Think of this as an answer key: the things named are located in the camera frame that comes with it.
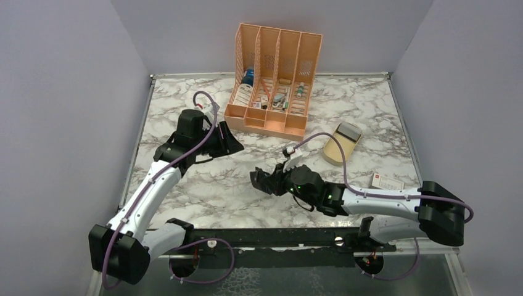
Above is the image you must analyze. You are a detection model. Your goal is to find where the white label card pack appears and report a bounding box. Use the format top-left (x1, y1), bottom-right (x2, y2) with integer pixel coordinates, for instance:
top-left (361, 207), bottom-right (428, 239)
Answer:
top-left (233, 83), bottom-right (253, 106)

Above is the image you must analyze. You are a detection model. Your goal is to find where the beige oval tray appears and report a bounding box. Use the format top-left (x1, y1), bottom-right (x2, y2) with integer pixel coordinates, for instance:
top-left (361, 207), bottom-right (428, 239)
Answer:
top-left (322, 122), bottom-right (363, 167)

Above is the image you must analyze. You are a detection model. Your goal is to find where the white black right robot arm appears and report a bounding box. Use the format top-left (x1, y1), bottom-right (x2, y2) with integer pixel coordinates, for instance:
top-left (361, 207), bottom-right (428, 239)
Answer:
top-left (249, 163), bottom-right (472, 251)

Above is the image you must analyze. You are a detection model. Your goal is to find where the orange plastic desk organizer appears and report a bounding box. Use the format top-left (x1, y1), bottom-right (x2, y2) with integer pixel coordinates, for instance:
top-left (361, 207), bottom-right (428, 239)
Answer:
top-left (224, 23), bottom-right (323, 141)

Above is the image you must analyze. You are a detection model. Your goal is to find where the small white red box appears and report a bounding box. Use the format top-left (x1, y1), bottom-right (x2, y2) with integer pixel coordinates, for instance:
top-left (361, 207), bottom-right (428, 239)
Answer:
top-left (370, 173), bottom-right (405, 191)

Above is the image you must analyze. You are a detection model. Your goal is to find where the black metal base rail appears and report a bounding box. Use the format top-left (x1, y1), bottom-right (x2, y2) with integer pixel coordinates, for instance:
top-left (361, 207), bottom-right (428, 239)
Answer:
top-left (165, 227), bottom-right (396, 269)

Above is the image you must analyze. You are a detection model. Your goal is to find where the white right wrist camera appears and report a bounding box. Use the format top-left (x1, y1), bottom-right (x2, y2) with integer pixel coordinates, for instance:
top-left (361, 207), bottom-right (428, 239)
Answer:
top-left (282, 146), bottom-right (303, 172)

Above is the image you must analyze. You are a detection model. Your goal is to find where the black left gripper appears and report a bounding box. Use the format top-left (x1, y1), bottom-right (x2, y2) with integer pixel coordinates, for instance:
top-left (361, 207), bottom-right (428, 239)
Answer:
top-left (193, 121), bottom-right (245, 158)

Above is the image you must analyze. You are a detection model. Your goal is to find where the green white marker pen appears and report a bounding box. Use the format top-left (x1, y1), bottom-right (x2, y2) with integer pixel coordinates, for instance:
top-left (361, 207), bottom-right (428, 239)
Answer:
top-left (296, 82), bottom-right (305, 98)

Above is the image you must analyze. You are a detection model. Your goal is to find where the blue tape roll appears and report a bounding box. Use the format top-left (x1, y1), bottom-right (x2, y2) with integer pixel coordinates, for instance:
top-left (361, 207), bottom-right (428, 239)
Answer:
top-left (241, 67), bottom-right (254, 86)

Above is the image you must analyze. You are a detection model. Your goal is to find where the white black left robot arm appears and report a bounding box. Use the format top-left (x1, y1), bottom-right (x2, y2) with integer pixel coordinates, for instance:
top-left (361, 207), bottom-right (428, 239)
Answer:
top-left (88, 107), bottom-right (244, 289)

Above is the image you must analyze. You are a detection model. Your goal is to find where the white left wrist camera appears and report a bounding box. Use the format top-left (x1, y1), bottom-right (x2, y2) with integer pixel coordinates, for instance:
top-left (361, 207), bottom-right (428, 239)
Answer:
top-left (201, 103), bottom-right (220, 123)

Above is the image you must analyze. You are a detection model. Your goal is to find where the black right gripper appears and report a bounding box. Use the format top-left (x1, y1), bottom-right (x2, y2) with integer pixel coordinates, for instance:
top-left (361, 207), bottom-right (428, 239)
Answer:
top-left (262, 160), bottom-right (316, 206)

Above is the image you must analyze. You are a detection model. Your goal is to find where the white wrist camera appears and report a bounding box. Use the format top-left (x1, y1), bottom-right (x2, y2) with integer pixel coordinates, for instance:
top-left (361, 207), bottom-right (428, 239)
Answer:
top-left (282, 146), bottom-right (303, 172)
top-left (201, 103), bottom-right (220, 123)

